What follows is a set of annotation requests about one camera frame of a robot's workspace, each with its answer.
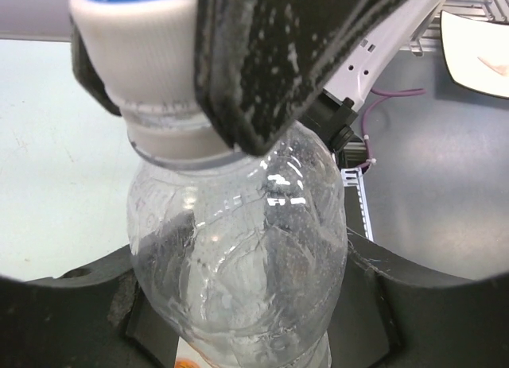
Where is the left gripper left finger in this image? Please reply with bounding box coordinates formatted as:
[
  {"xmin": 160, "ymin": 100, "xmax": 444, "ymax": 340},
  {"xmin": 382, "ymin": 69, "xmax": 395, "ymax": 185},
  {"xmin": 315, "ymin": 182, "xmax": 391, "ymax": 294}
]
[{"xmin": 1, "ymin": 246, "xmax": 179, "ymax": 367}]

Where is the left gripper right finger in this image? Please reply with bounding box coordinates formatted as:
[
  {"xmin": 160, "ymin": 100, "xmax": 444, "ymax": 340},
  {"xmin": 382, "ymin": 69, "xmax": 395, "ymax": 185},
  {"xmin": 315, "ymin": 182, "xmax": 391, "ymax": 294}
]
[{"xmin": 328, "ymin": 231, "xmax": 508, "ymax": 367}]

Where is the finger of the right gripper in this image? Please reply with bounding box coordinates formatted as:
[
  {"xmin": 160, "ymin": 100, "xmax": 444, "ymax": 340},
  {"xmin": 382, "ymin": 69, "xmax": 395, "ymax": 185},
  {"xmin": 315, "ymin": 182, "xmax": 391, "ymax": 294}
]
[
  {"xmin": 194, "ymin": 0, "xmax": 407, "ymax": 157},
  {"xmin": 70, "ymin": 17, "xmax": 122, "ymax": 117}
]

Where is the white blue bottle cap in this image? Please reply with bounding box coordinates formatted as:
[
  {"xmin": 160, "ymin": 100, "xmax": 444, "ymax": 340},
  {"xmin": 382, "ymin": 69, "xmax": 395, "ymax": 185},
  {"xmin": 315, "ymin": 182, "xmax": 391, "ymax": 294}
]
[{"xmin": 69, "ymin": 0, "xmax": 198, "ymax": 107}]

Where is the clear plastic bottle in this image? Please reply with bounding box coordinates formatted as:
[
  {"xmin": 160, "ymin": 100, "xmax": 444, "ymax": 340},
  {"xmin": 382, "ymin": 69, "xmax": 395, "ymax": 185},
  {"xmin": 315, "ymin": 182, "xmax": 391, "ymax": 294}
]
[{"xmin": 127, "ymin": 122, "xmax": 348, "ymax": 367}]

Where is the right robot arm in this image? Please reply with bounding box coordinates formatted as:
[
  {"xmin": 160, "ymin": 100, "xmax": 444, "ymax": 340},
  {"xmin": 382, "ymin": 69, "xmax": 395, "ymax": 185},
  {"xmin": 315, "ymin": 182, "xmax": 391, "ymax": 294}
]
[{"xmin": 68, "ymin": 0, "xmax": 442, "ymax": 169}]

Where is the orange bottle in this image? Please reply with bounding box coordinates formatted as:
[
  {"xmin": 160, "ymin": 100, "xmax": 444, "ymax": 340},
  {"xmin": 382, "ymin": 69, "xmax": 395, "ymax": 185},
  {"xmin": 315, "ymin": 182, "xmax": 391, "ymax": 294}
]
[{"xmin": 174, "ymin": 338, "xmax": 212, "ymax": 368}]

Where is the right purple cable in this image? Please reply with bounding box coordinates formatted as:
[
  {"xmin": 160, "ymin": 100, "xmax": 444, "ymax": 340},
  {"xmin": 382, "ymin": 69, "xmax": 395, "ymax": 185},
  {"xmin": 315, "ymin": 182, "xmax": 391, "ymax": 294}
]
[{"xmin": 359, "ymin": 87, "xmax": 426, "ymax": 172}]

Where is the slotted cable duct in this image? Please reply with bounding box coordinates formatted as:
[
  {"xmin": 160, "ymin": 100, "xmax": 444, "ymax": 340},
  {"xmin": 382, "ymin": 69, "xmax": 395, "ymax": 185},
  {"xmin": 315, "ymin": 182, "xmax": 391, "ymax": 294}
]
[{"xmin": 340, "ymin": 168, "xmax": 374, "ymax": 242}]

